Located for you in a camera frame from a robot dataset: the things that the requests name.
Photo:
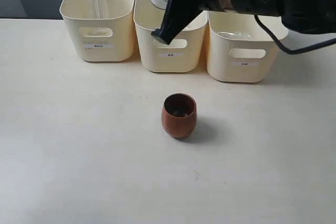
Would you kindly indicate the clear plastic bottle white cap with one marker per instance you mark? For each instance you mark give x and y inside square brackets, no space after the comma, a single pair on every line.
[97,9]

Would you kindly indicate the right cream plastic bin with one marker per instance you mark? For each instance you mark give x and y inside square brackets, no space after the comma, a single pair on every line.
[238,49]

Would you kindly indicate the brown wooden cup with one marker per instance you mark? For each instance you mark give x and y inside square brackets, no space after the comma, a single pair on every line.
[179,115]

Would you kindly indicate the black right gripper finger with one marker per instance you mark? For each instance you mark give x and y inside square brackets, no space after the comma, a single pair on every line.
[173,22]

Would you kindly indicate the cream plastic bin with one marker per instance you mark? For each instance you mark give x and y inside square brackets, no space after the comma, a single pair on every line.
[101,40]
[238,49]
[181,55]

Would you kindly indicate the left cream plastic bin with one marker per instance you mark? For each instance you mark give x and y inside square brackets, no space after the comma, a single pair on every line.
[101,40]

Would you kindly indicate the middle cream plastic bin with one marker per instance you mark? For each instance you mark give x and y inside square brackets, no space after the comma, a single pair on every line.
[181,55]

